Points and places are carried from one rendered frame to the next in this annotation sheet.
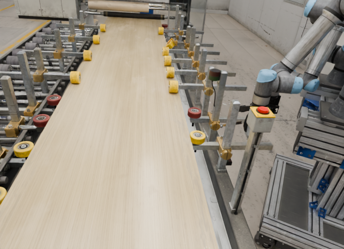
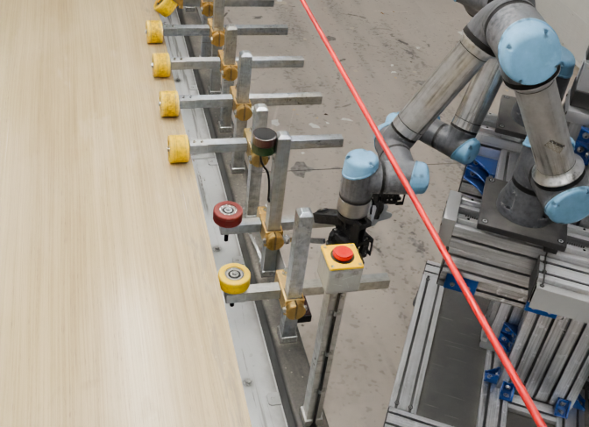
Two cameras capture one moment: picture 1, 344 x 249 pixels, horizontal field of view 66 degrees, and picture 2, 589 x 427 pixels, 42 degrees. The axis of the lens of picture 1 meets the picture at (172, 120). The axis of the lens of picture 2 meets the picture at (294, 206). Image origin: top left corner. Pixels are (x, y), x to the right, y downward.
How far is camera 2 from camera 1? 0.62 m
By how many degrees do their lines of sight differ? 11
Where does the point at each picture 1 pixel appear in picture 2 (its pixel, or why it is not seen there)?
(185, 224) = not seen: outside the picture
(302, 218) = (468, 405)
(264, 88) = (357, 189)
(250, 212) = (367, 401)
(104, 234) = not seen: outside the picture
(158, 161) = (157, 345)
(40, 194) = not seen: outside the picture
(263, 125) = (344, 281)
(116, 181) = (77, 397)
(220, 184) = (287, 369)
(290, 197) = (448, 361)
